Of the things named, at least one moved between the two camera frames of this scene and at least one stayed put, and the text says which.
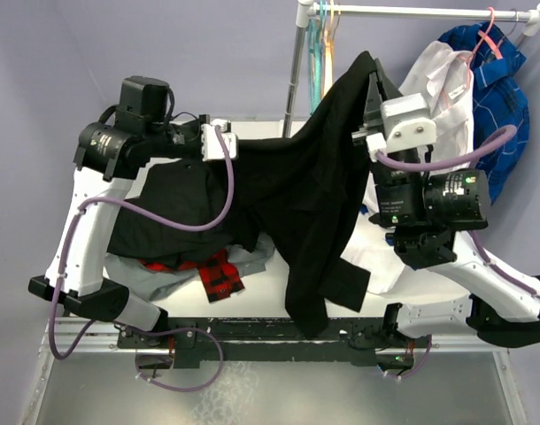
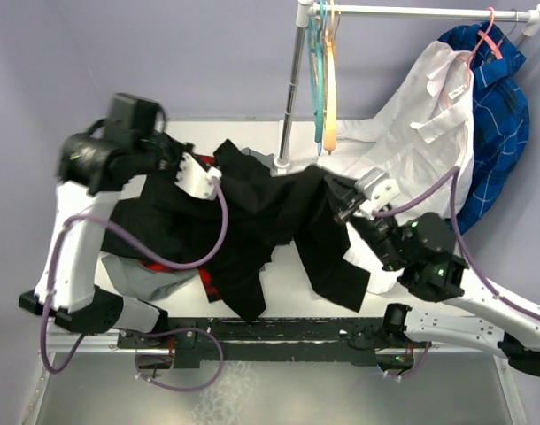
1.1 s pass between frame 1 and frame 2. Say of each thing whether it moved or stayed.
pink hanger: stayed
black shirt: moved
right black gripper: moved
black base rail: stayed
